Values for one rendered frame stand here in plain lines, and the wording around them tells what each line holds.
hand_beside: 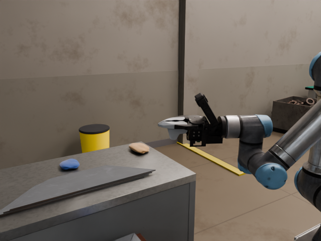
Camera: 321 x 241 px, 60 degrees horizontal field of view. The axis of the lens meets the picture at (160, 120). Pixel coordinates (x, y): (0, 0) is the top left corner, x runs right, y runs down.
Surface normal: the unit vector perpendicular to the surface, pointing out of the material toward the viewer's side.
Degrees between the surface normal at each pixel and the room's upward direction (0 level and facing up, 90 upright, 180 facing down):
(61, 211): 0
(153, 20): 90
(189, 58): 90
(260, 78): 90
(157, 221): 90
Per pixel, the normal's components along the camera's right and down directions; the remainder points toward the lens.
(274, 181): 0.07, 0.26
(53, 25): 0.50, 0.22
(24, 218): 0.00, -0.97
